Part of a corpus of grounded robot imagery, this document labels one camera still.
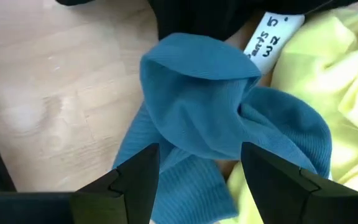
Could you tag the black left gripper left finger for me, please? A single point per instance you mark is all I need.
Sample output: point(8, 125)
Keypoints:
point(126, 193)

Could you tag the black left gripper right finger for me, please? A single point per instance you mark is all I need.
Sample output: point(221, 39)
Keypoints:
point(291, 196)

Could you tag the teal ribbed cloth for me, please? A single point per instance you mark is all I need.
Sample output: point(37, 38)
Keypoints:
point(197, 109)

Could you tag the yellow cloth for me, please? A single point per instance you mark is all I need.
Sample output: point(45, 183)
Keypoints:
point(337, 93)

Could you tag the white paper label tag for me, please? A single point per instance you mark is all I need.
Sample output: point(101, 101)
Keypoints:
point(272, 40)

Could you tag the black cloth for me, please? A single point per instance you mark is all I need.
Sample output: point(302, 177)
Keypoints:
point(197, 15)

